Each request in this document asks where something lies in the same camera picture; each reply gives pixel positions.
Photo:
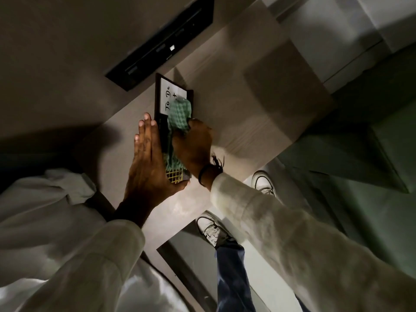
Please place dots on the person's right hand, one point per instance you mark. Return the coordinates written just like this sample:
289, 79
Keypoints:
195, 146

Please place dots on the person's left hand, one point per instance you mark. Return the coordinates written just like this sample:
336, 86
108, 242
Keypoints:
146, 172

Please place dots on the person's right fingers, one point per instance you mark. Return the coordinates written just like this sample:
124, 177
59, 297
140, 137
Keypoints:
182, 139

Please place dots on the person's left middle finger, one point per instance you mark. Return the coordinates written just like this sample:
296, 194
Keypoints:
143, 136

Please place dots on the person's left thumb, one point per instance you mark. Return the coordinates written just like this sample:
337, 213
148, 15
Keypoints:
179, 185

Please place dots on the green checked cleaning cloth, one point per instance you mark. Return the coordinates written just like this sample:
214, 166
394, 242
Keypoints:
178, 114

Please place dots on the dark framed white note board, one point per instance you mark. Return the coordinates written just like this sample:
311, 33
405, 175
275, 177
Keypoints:
171, 91

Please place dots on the person's right forearm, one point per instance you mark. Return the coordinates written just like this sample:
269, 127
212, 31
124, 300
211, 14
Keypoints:
292, 243

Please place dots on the person's left forearm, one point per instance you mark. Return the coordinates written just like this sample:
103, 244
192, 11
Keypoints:
97, 259

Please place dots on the white sneaker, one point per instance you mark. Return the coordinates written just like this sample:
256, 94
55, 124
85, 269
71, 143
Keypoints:
210, 229
262, 182

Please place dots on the black recessed socket panel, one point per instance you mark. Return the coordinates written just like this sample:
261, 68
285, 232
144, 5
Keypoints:
162, 45

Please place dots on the blue jeans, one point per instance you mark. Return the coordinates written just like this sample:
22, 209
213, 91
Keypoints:
232, 276

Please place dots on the white shirt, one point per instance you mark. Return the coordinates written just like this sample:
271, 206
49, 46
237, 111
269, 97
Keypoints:
35, 217

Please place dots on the white cabinet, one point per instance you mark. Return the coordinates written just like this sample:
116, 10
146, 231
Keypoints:
331, 35

